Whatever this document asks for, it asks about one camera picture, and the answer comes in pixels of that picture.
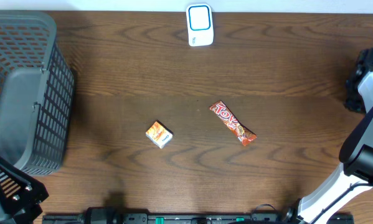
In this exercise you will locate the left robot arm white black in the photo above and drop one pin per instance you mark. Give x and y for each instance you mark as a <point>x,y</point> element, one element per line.
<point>20,195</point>

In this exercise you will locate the orange small carton box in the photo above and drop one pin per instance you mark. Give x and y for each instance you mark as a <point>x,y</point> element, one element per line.
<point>159,134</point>

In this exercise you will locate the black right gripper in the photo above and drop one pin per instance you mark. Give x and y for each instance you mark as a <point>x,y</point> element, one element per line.
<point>353,102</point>

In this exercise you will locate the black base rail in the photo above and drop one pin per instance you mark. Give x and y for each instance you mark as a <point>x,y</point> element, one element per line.
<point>107,215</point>

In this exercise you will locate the grey plastic basket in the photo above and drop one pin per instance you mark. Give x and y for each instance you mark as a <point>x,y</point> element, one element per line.
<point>36,93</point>

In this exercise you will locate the white barcode scanner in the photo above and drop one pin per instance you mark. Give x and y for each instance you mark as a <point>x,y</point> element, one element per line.
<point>200,27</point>

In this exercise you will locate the red Top chocolate bar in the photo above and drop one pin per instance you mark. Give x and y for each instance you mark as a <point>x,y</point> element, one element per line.
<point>244,135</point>

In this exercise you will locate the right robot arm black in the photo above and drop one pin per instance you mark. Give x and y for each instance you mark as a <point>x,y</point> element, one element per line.
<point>354,173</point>

